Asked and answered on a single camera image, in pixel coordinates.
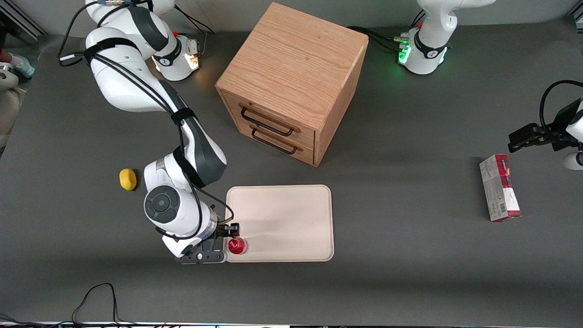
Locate beige cloth object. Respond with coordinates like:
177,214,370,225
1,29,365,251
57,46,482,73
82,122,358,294
0,68,26,149

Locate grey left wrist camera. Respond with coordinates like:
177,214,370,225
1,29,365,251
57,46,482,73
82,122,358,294
562,152,583,171

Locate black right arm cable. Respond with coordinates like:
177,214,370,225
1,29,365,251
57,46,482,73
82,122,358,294
58,0,235,241

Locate yellow lemon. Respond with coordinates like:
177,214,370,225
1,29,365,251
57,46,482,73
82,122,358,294
119,169,138,191

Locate black left arm base cables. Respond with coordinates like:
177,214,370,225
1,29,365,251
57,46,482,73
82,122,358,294
348,9,426,51

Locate teal red handheld device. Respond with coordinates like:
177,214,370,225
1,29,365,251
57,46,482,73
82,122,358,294
0,49,36,80

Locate black arm base cables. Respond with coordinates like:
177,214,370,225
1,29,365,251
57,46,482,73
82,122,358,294
348,9,426,51
173,5,215,59

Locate wooden drawer front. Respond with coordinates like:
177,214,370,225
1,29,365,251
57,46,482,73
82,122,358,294
231,119,315,166
221,91,316,151

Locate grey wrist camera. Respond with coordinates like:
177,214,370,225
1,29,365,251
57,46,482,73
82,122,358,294
562,152,583,171
175,239,227,265

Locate black metal drawer handle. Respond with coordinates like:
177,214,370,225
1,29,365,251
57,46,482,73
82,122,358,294
240,106,296,137
251,127,299,155

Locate beige rectangular tray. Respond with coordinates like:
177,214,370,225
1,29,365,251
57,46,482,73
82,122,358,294
222,184,335,263

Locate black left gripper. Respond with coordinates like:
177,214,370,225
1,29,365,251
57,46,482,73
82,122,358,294
508,101,581,153

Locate black right arm base cables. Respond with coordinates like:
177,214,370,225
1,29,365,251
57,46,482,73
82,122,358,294
173,5,215,59

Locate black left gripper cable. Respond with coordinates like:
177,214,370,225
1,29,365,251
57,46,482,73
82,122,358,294
539,80,583,130

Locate grey red carton box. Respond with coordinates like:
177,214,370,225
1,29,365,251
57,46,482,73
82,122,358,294
479,154,522,222

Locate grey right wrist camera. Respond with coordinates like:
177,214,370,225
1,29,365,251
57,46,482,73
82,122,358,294
175,239,227,265

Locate black looped table-edge cable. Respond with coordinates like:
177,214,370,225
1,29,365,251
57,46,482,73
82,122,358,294
0,282,137,327

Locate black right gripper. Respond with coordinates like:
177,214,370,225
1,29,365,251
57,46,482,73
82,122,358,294
213,222,241,252

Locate wooden drawer cabinet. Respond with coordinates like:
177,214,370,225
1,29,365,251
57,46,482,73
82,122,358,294
215,2,369,168

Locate aluminium frame rail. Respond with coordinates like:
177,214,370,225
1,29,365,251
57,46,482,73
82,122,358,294
0,8,48,38

